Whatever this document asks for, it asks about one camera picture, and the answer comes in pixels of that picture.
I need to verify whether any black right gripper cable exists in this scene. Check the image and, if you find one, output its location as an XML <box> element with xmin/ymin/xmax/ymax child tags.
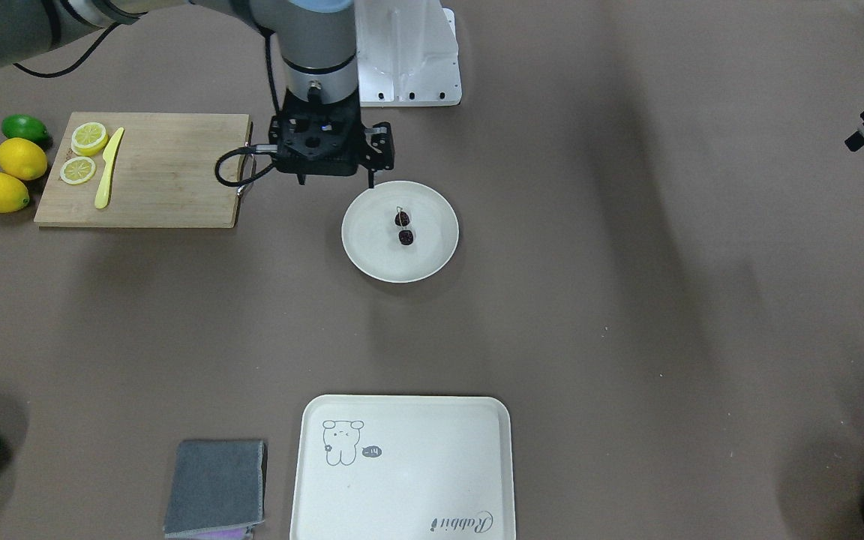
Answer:
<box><xmin>214</xmin><ymin>30</ymin><xmax>287</xmax><ymax>188</ymax></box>

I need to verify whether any cream round plate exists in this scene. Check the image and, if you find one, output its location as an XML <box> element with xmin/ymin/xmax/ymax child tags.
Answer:
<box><xmin>340</xmin><ymin>180</ymin><xmax>460</xmax><ymax>284</ymax></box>

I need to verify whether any grey folded cloth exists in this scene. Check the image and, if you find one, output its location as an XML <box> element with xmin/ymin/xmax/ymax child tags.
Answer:
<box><xmin>163</xmin><ymin>439</ymin><xmax>266</xmax><ymax>539</ymax></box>

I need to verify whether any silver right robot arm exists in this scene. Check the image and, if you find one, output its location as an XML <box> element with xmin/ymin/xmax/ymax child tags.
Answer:
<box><xmin>0</xmin><ymin>1</ymin><xmax>395</xmax><ymax>189</ymax></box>

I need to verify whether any lemon slice near lemons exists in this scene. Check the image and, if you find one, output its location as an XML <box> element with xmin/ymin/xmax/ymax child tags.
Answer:
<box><xmin>59</xmin><ymin>156</ymin><xmax>98</xmax><ymax>185</ymax></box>

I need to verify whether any yellow plastic knife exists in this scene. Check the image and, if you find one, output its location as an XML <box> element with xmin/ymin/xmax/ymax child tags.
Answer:
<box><xmin>94</xmin><ymin>127</ymin><xmax>125</xmax><ymax>209</ymax></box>

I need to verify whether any bamboo cutting board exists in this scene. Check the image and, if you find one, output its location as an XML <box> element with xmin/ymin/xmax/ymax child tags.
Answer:
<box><xmin>34</xmin><ymin>112</ymin><xmax>253</xmax><ymax>229</ymax></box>

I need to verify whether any yellow lemon near lime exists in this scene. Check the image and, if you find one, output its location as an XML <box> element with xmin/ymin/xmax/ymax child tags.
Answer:
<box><xmin>0</xmin><ymin>138</ymin><xmax>49</xmax><ymax>182</ymax></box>

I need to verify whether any cream rabbit tray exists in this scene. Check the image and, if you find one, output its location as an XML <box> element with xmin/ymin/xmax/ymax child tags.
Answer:
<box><xmin>290</xmin><ymin>395</ymin><xmax>517</xmax><ymax>539</ymax></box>

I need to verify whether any lemon slice near lime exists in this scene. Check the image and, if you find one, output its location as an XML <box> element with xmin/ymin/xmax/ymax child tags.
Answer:
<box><xmin>70</xmin><ymin>121</ymin><xmax>110</xmax><ymax>157</ymax></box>

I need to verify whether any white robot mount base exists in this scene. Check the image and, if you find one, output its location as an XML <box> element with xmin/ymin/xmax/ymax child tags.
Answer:
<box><xmin>354</xmin><ymin>1</ymin><xmax>463</xmax><ymax>107</ymax></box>

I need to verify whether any green lime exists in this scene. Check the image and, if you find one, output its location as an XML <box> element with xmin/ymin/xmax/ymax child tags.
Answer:
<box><xmin>0</xmin><ymin>114</ymin><xmax>51</xmax><ymax>145</ymax></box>

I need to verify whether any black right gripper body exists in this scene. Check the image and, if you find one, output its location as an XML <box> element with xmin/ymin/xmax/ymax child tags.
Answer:
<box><xmin>268</xmin><ymin>90</ymin><xmax>395</xmax><ymax>178</ymax></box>

